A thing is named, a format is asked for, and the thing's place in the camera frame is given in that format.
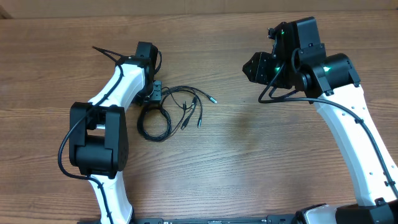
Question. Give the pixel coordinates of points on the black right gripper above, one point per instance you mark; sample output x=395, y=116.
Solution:
x=261, y=68

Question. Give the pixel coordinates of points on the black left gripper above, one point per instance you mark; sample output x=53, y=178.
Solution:
x=155, y=91

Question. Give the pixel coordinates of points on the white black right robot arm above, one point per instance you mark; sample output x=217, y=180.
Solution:
x=298, y=69

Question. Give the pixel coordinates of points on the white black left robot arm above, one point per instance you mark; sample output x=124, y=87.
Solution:
x=98, y=140

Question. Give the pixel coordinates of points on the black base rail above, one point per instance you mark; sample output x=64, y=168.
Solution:
x=269, y=219

